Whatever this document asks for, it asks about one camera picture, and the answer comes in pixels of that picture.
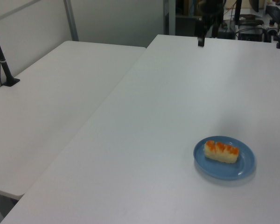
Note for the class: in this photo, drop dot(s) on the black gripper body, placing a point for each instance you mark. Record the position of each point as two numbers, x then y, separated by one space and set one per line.
210 8

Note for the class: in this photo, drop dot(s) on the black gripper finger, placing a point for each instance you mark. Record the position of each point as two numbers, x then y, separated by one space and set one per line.
201 35
215 28

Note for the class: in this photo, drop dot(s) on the bread roll with orange topping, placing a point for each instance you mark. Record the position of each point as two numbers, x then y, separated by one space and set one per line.
220 151

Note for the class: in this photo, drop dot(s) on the blue round plate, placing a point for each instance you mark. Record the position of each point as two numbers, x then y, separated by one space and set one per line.
245 168

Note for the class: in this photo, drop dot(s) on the small black desk device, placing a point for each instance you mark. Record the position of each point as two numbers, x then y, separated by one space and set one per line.
227 35

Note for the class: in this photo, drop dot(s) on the white shelf with books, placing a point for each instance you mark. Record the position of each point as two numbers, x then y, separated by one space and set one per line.
186 8

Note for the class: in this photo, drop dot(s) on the black monitor stand pole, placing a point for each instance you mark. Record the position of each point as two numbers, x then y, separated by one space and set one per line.
238 9

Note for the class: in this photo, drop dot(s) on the black electronics box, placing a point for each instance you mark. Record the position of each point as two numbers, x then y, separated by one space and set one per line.
249 36

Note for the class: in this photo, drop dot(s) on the dark flat desk device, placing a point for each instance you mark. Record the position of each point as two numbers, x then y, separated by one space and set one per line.
250 21

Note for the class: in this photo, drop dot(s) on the dark monitor screen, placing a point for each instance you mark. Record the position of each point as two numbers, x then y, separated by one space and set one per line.
256 4

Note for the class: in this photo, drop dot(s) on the black angled desk gadget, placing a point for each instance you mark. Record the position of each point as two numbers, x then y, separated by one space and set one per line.
274 11

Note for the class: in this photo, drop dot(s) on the grey metal partition post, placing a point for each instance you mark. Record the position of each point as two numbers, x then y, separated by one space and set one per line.
170 16
72 21

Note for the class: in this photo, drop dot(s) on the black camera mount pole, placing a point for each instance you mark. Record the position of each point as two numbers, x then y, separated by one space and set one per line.
1 58

